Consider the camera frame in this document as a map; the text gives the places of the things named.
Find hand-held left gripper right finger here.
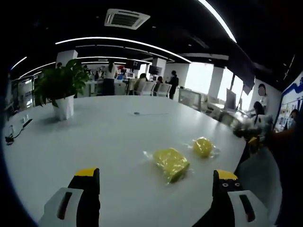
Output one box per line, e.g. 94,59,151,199
194,169,269,227

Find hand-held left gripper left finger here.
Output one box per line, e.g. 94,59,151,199
37,167,101,227

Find yellow round silicone block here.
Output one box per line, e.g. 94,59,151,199
183,136,221,160

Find yellow rectangular silicone block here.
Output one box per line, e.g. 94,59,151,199
143,147,195,185

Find grey chair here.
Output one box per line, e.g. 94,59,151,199
236,148,283,224

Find desk monitor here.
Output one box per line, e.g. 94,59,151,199
225,88,238,112

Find white mesh office chair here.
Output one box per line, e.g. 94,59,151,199
141,81,157,96
157,83,172,98

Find potted green plant white pot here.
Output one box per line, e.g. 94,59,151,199
33,59,92,121

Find straight ceiling light strip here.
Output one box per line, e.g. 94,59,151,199
197,0,238,44

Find long curved ceiling light strip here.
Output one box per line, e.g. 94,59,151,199
55,36,192,63

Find ceiling air conditioner vent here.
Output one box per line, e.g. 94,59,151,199
104,9,151,30

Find blue wall poster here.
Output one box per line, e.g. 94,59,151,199
278,75,303,130

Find black cable with plug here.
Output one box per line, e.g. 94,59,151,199
5,118,33,145

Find dark wall screen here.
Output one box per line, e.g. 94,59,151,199
125,59,141,70

